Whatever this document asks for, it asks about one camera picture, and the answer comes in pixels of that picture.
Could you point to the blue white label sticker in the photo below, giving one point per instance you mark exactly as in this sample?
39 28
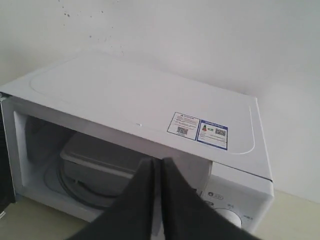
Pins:
199 130

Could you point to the white microwave oven body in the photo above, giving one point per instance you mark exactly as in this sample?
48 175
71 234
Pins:
131 104

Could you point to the white lidded plastic container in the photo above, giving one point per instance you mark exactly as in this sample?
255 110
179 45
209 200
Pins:
100 165

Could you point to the upper white control knob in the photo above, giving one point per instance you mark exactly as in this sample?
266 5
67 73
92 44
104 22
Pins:
230 216

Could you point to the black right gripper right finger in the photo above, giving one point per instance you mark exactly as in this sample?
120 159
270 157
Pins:
186 216

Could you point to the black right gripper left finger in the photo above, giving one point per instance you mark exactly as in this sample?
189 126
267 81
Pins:
130 217

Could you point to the glass turntable plate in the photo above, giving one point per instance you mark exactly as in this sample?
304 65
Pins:
57 180

